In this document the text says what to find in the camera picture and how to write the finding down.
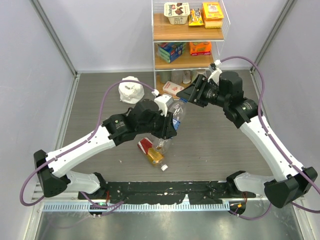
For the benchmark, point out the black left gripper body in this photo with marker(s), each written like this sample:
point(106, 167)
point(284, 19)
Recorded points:
point(159, 117)

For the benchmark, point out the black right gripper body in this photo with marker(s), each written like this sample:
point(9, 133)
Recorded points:
point(202, 84)

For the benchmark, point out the clear Pepsi bottle blue label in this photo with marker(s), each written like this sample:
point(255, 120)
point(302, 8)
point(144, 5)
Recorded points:
point(179, 109)

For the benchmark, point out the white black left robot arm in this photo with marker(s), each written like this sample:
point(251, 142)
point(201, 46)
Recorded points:
point(57, 176)

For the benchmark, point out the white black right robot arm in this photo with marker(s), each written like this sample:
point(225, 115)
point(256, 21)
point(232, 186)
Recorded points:
point(290, 179)

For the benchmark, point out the white green bottle on shelf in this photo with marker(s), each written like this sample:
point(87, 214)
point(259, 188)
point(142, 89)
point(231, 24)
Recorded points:
point(196, 72)

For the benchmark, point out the amber drink bottle red label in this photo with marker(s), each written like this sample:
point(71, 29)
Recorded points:
point(155, 158)

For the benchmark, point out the white red tissue box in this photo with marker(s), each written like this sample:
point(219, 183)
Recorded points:
point(172, 88)

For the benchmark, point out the clear plastic cup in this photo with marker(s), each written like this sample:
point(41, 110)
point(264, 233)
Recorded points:
point(177, 76)

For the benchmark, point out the pale green cup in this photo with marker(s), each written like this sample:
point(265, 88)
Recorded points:
point(165, 76)

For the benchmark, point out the orange cracker box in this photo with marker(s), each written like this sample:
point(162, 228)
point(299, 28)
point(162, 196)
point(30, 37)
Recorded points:
point(200, 48)

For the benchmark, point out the blue green box pack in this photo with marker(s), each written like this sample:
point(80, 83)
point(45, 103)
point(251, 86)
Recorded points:
point(170, 51)

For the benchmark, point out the white crumpled paper bag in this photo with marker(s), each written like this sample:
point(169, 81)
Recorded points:
point(130, 92)

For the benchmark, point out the yellow candy bag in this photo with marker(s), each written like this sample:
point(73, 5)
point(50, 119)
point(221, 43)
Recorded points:
point(195, 18)

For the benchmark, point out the orange yellow sponge pack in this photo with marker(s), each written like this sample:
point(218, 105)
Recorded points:
point(212, 15)

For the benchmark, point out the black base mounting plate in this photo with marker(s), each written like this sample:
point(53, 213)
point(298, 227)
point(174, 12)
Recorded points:
point(169, 192)

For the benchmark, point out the white chocolate yogurt tub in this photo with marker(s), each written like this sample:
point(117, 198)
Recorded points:
point(176, 12)

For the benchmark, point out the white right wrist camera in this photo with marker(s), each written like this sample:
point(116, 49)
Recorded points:
point(215, 72)

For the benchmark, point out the white wire wooden shelf rack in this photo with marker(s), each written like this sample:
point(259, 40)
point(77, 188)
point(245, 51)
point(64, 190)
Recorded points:
point(164, 32)

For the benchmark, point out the slotted grey cable duct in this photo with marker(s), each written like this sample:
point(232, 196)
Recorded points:
point(185, 206)

